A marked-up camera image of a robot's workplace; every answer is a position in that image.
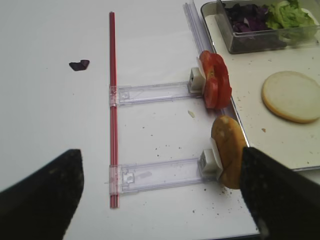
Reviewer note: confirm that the left clear long divider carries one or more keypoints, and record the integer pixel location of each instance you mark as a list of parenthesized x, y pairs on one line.
[(199, 34)]

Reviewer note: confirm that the clear plastic salad container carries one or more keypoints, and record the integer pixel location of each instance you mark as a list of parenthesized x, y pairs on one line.
[(294, 37)]

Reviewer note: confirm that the metal serving tray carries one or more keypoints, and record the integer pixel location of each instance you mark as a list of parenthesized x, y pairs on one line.
[(294, 145)]

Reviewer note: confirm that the bun bottom slice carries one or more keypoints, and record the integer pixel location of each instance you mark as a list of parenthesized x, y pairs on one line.
[(292, 95)]

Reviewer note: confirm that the fallen purple cabbage scrap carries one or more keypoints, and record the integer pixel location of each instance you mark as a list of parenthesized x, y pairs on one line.
[(82, 65)]

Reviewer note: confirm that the clear rail behind bun slices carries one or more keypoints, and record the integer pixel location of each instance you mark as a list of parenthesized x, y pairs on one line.
[(134, 178)]

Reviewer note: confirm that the red tomato slices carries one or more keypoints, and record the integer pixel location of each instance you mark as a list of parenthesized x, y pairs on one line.
[(217, 89)]

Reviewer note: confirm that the bun slice in rack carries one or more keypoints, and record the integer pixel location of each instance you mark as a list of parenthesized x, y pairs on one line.
[(230, 141)]

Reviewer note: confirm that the purple cabbage pieces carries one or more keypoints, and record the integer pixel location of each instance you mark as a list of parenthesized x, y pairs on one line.
[(247, 22)]

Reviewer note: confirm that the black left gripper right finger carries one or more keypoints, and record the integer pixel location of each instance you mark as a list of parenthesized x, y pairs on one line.
[(283, 204)]

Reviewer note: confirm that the clear rail behind tomato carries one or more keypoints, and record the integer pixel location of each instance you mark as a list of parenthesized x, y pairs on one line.
[(141, 94)]

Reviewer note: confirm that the white pusher behind tomato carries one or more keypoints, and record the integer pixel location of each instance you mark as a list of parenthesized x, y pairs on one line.
[(197, 79)]

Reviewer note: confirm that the white pusher behind bun slice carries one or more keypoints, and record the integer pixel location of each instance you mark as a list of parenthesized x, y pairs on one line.
[(208, 160)]

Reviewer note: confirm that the bun slice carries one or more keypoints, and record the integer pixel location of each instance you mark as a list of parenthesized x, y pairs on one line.
[(230, 141), (292, 95)]

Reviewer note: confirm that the green lettuce leaves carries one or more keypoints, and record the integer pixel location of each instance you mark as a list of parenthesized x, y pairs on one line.
[(287, 14)]

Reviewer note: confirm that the left red strip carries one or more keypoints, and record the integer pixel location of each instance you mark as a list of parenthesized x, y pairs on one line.
[(114, 152)]

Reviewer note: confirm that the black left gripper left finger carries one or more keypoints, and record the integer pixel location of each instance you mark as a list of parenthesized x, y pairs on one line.
[(41, 206)]

